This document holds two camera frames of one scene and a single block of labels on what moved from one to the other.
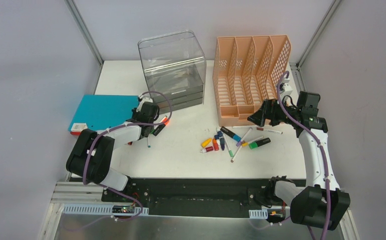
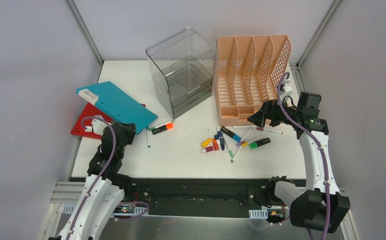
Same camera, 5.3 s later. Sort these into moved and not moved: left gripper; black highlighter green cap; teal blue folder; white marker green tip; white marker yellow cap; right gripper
Moved: teal blue folder; left gripper
Not moved: white marker green tip; white marker yellow cap; right gripper; black highlighter green cap
